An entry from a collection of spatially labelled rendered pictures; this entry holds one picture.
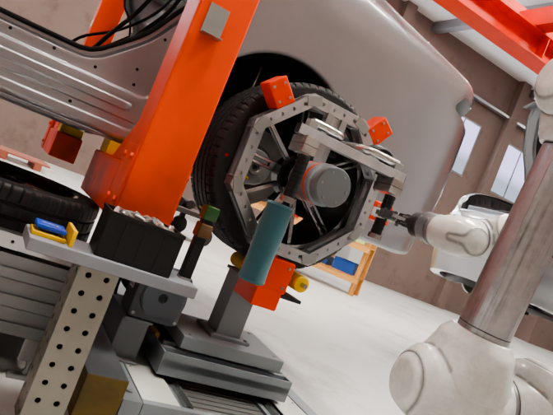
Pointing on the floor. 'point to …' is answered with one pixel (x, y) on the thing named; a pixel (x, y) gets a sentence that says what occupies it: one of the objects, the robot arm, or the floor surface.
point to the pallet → (23, 158)
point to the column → (66, 342)
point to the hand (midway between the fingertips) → (383, 214)
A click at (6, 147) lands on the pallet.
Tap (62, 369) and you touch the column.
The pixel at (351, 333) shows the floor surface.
